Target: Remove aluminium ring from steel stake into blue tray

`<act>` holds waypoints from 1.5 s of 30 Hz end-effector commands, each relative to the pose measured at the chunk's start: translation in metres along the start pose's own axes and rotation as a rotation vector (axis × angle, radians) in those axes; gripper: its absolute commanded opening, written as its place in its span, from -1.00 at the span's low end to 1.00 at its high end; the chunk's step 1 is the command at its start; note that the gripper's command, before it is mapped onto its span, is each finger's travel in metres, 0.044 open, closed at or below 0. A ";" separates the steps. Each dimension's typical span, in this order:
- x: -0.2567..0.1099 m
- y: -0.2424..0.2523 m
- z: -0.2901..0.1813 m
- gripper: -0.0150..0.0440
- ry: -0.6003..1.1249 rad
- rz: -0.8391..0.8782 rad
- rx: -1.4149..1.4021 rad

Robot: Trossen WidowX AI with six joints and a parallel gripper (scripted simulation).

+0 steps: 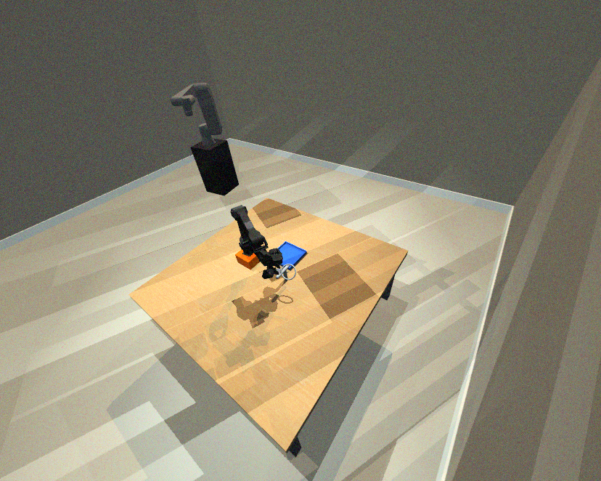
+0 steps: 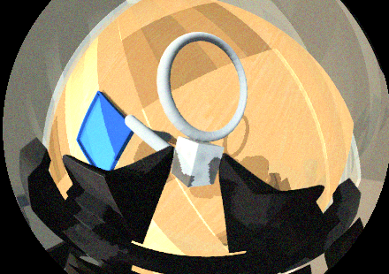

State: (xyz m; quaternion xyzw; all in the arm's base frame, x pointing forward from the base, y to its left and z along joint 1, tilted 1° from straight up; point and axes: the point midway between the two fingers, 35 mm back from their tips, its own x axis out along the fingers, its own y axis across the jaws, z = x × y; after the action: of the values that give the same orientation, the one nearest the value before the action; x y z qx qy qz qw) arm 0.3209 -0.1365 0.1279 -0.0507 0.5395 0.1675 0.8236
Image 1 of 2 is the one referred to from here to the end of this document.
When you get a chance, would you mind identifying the blue tray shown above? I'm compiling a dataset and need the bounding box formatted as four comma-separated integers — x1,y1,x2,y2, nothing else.
278,241,307,266

